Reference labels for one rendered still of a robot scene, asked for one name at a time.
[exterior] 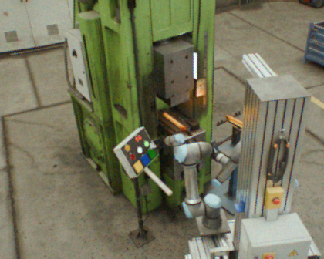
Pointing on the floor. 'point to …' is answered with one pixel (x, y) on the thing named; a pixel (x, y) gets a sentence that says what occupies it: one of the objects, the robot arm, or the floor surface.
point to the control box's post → (138, 204)
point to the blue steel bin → (321, 43)
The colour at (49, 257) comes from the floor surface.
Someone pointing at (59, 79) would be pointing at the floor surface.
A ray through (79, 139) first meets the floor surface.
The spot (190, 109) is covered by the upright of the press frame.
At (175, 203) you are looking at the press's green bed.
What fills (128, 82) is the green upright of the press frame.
